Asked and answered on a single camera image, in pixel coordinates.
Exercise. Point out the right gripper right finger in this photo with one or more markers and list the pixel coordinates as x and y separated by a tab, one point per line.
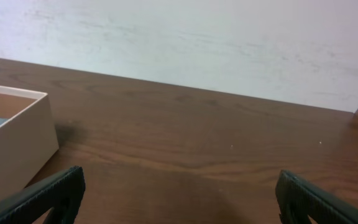
301	202

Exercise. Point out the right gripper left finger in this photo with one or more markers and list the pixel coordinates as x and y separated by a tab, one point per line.
59	195

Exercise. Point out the white cardboard box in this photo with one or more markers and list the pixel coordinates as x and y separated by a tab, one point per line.
27	137

